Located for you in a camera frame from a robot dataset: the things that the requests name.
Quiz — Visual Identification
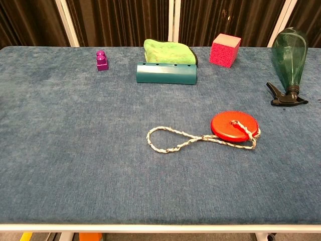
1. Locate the white braided rope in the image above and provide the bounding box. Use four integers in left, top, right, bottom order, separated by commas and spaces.
146, 119, 261, 154

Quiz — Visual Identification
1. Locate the red disc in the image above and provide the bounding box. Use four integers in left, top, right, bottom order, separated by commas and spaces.
210, 111, 260, 143

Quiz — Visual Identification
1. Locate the teal block with holes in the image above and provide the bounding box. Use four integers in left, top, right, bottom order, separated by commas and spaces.
135, 62, 198, 86

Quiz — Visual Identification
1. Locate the blue table mat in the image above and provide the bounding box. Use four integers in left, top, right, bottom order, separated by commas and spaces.
0, 46, 321, 225

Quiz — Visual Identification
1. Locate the green microfibre cloth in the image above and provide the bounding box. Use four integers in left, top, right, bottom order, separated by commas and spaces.
143, 38, 199, 67

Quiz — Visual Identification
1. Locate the purple toy block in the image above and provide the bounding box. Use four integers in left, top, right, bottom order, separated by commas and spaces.
96, 50, 109, 71

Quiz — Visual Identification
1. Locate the pink cube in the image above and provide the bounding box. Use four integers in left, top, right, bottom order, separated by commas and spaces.
209, 33, 242, 68

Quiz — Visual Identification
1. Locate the dark brown curtain panel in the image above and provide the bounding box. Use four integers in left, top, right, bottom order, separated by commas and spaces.
0, 0, 71, 49
288, 0, 321, 48
65, 0, 174, 47
179, 0, 286, 47

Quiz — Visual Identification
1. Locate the orange object under table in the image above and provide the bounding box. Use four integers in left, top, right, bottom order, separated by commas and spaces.
79, 232, 103, 241

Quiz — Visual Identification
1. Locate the green glass bottle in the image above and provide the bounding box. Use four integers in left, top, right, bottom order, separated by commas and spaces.
266, 27, 309, 107

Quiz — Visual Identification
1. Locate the white screen frame post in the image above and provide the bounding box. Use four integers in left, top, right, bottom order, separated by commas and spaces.
55, 0, 80, 48
266, 0, 298, 48
168, 0, 180, 43

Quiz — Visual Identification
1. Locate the white table frame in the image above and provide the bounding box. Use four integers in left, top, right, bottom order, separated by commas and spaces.
0, 222, 321, 241

